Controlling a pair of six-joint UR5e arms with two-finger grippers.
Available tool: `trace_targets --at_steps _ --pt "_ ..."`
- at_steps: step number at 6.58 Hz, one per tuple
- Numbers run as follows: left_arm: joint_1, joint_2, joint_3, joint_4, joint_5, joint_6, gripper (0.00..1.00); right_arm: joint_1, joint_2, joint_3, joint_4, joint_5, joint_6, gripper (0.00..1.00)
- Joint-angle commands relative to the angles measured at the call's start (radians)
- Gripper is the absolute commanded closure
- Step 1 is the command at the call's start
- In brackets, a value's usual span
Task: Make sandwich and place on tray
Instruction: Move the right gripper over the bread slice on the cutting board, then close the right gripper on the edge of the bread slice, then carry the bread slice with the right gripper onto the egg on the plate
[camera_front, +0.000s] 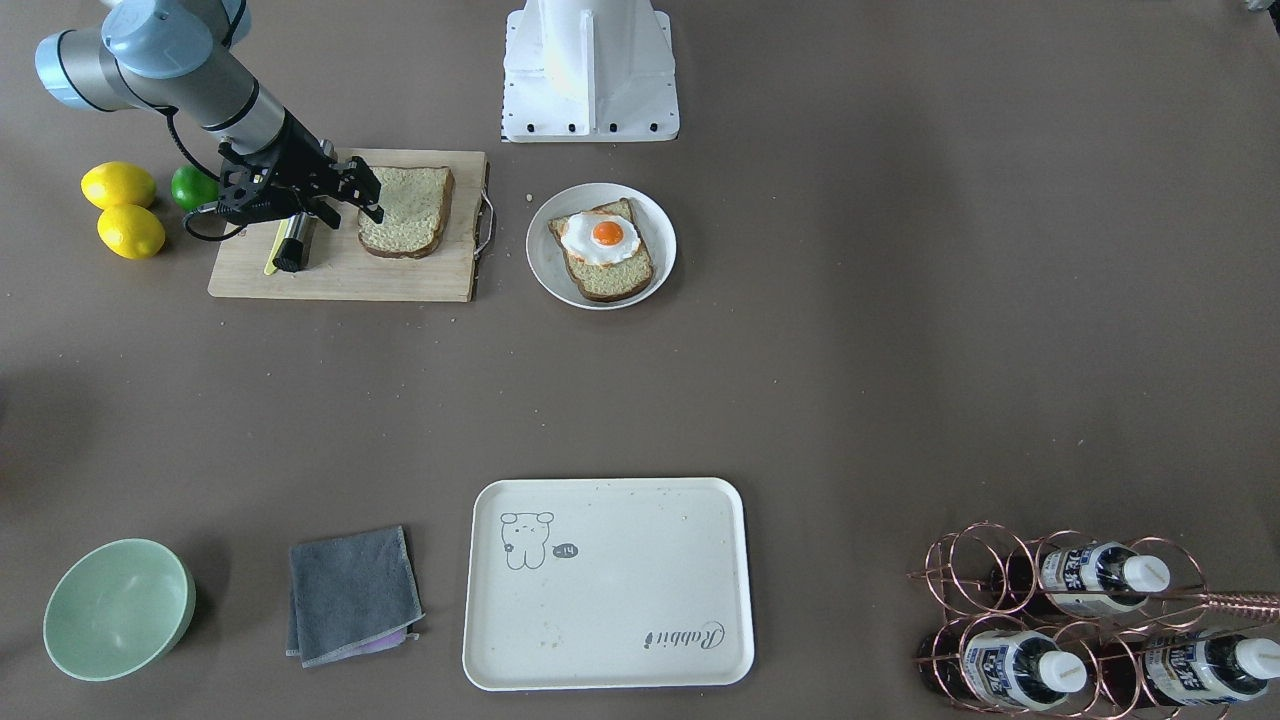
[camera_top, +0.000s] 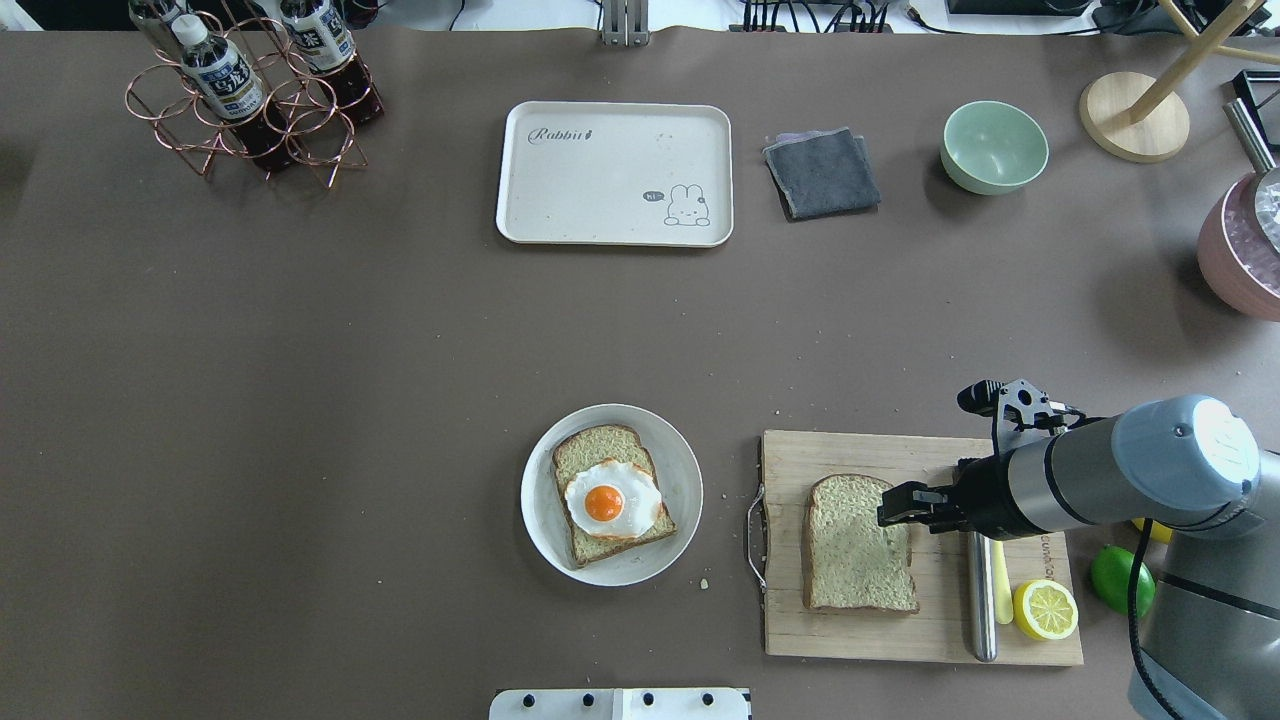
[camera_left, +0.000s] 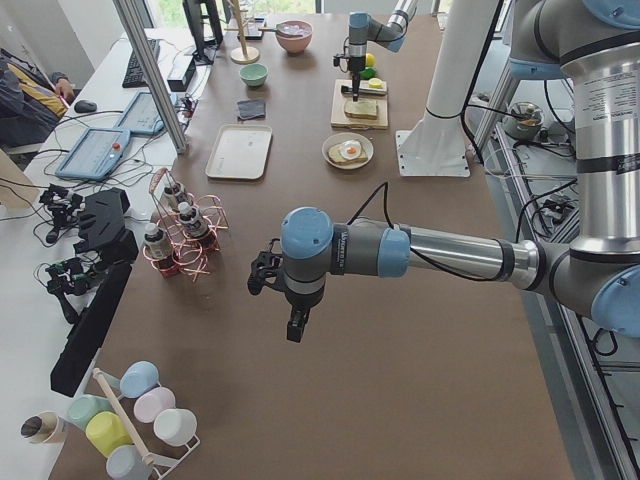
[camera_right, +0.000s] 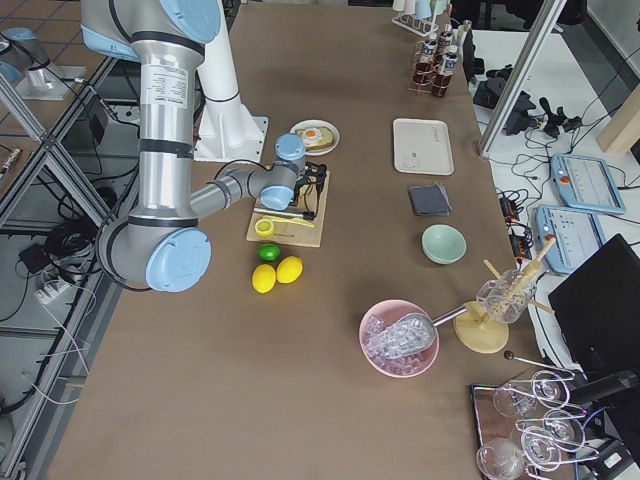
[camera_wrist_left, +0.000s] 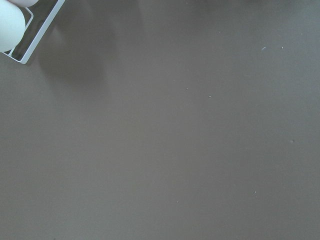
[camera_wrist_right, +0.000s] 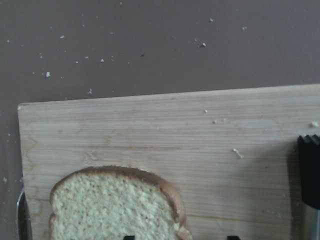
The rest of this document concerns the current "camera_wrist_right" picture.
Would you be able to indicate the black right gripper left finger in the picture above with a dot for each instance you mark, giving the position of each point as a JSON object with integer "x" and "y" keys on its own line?
{"x": 129, "y": 237}

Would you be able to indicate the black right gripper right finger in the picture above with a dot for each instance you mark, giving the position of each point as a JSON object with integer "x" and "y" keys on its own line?
{"x": 232, "y": 237}

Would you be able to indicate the plain bread slice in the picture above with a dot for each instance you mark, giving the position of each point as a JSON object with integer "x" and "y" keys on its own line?
{"x": 111, "y": 202}

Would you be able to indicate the wooden cutting board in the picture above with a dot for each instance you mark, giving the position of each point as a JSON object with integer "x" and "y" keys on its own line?
{"x": 232, "y": 154}

